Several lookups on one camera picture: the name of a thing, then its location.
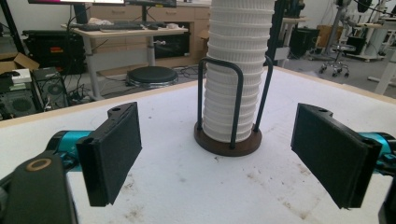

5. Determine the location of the stack of white paper cups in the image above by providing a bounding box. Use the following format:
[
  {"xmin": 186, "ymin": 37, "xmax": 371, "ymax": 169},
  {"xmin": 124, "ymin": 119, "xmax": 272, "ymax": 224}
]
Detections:
[{"xmin": 202, "ymin": 0, "xmax": 276, "ymax": 144}]

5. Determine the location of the small white box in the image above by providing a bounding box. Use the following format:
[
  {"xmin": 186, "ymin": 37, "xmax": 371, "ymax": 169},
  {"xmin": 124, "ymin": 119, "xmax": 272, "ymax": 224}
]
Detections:
[{"xmin": 11, "ymin": 68, "xmax": 33, "ymax": 84}]

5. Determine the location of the computer monitor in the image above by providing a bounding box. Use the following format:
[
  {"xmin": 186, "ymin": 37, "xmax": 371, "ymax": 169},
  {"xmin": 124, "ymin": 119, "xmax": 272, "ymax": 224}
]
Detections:
[{"xmin": 27, "ymin": 0, "xmax": 125, "ymax": 6}]

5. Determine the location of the dark wooden cup holder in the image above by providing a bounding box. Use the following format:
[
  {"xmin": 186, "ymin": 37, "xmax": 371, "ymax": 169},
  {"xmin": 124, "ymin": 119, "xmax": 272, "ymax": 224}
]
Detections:
[{"xmin": 193, "ymin": 55, "xmax": 275, "ymax": 158}]

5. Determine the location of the open cardboard box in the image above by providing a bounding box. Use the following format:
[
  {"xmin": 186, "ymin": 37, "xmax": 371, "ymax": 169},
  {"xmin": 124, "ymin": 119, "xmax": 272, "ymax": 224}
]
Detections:
[{"xmin": 0, "ymin": 51, "xmax": 40, "ymax": 76}]

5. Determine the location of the white table mat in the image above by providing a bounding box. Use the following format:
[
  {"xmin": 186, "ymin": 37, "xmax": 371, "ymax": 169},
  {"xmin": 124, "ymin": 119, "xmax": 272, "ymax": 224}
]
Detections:
[{"xmin": 0, "ymin": 66, "xmax": 396, "ymax": 224}]

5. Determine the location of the light wooden office desk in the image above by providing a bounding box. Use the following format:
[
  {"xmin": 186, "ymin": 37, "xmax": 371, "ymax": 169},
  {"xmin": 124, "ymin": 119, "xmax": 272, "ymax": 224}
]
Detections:
[{"xmin": 60, "ymin": 22, "xmax": 190, "ymax": 101}]

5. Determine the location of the light wooden cabinet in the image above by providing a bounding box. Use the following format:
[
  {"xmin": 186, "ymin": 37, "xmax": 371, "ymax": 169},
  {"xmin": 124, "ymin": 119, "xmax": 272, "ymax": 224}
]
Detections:
[{"xmin": 88, "ymin": 2, "xmax": 213, "ymax": 68}]

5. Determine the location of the black computer tower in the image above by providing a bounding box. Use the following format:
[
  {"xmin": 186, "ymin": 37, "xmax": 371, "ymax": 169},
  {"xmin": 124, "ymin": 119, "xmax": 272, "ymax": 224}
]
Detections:
[
  {"xmin": 31, "ymin": 66, "xmax": 70, "ymax": 110},
  {"xmin": 0, "ymin": 89, "xmax": 42, "ymax": 121}
]

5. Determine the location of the black equipment case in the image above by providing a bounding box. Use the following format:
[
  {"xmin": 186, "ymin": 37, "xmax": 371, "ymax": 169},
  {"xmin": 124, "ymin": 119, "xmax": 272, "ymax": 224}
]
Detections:
[{"xmin": 21, "ymin": 29, "xmax": 87, "ymax": 76}]

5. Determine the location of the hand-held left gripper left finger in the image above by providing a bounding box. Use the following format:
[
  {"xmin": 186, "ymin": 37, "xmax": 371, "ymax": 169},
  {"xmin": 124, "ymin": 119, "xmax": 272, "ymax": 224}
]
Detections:
[{"xmin": 76, "ymin": 101, "xmax": 143, "ymax": 208}]

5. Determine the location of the black keyboard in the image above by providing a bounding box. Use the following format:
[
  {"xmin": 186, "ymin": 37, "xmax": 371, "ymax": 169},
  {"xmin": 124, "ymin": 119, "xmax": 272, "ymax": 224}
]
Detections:
[{"xmin": 78, "ymin": 22, "xmax": 145, "ymax": 32}]

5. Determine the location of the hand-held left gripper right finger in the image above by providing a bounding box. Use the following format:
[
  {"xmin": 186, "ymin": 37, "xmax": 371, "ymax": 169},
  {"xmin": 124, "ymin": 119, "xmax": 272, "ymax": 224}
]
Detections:
[{"xmin": 290, "ymin": 103, "xmax": 383, "ymax": 210}]

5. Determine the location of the black round stool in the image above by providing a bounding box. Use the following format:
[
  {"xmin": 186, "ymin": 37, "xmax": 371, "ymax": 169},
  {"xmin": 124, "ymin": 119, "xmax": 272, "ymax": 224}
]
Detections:
[{"xmin": 125, "ymin": 65, "xmax": 179, "ymax": 89}]

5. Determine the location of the chrome rolling stool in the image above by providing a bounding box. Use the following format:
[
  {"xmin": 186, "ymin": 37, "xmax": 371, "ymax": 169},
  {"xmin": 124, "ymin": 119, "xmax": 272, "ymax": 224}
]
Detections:
[{"xmin": 318, "ymin": 43, "xmax": 358, "ymax": 78}]

